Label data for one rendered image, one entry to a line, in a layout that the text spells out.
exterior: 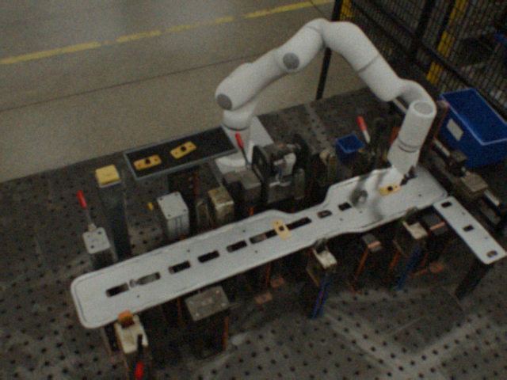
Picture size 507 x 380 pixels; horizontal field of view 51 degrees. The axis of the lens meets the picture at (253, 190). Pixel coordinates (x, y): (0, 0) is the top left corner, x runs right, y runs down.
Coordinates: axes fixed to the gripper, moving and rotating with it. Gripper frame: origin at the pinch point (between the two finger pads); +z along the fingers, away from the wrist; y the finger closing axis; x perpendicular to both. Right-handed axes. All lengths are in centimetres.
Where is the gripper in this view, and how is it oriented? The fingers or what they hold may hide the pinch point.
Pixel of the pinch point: (395, 174)
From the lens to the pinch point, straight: 200.7
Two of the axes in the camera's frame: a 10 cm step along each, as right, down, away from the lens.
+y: 4.5, 7.0, -5.6
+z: -0.7, 6.5, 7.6
